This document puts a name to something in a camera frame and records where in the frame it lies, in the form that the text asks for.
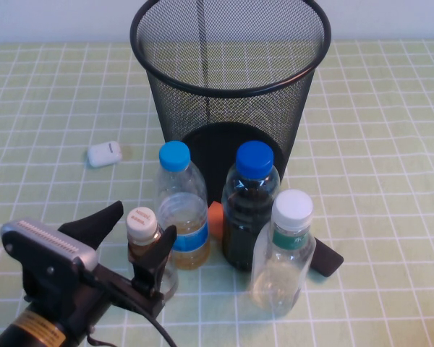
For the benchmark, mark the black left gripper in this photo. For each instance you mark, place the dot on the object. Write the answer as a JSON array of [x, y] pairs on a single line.
[[58, 292]]

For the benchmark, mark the small beige-capped bottle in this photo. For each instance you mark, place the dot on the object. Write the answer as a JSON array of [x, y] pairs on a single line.
[[141, 220]]

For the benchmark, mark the white-capped clear bottle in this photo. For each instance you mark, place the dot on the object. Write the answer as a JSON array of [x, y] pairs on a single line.
[[293, 209]]

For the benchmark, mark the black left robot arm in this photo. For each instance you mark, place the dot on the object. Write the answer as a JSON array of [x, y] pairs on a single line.
[[32, 329]]

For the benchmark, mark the black mesh wastebasket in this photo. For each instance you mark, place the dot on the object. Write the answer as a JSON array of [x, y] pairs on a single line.
[[238, 108]]

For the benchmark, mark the light-blue-capped bottle, yellow liquid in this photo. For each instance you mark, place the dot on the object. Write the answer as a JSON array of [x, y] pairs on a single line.
[[182, 217]]

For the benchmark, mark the white earbud case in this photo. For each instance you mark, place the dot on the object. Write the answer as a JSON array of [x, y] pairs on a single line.
[[103, 154]]

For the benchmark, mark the orange cube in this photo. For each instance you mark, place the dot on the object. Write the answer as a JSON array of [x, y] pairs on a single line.
[[216, 220]]

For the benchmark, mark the dark-blue-capped bottle, dark liquid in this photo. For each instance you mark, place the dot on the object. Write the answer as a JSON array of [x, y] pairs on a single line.
[[246, 224]]

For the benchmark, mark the black remote control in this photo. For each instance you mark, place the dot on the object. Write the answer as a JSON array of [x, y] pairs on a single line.
[[327, 258]]

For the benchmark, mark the green checked tablecloth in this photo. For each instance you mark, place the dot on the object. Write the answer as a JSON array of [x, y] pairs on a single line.
[[383, 180]]

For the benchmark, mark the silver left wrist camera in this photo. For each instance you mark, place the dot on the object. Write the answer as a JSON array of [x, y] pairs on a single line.
[[25, 246]]

